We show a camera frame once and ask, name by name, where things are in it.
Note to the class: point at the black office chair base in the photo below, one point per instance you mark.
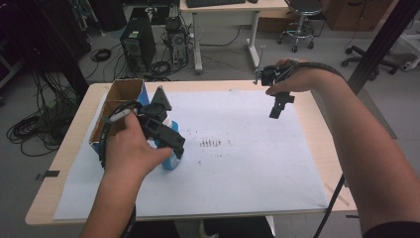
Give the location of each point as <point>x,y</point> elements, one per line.
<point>369,59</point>

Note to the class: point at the black metal stand post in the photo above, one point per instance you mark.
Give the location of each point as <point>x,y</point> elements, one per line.
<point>383,43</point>

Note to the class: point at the black tape strip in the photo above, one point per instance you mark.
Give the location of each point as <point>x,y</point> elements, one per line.
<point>49,174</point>

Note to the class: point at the black computer tower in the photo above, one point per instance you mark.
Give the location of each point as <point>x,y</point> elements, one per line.
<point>137,43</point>

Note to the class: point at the black round stool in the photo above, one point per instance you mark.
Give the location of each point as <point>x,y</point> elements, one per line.
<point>302,20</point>

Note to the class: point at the open computer tower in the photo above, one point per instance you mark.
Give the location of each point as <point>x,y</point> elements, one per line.
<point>177,44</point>

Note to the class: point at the person's left hand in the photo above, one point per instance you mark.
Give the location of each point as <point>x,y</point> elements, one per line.
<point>130,150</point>

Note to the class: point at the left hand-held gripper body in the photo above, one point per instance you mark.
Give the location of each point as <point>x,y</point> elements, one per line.
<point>154,116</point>

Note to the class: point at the person's right hand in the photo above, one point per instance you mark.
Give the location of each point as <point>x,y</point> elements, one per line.
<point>302,79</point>

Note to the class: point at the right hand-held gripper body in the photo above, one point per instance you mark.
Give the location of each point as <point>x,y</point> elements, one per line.
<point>269,75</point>

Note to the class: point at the person's legs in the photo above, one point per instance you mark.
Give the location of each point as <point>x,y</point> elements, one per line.
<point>231,228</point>

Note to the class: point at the cardboard box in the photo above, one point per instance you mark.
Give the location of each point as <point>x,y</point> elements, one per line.
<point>123,94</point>

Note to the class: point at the black keyboard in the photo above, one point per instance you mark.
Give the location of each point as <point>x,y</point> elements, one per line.
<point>214,2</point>

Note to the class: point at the blue plastic bottle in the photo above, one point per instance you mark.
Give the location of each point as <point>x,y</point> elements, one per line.
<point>172,163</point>

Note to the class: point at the white office desk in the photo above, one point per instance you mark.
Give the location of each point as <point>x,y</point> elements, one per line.
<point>228,8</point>

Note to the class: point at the wooden cabinet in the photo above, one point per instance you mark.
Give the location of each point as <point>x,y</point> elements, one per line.
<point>356,13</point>

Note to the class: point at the white table mat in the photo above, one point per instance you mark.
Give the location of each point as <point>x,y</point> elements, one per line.
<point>237,172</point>

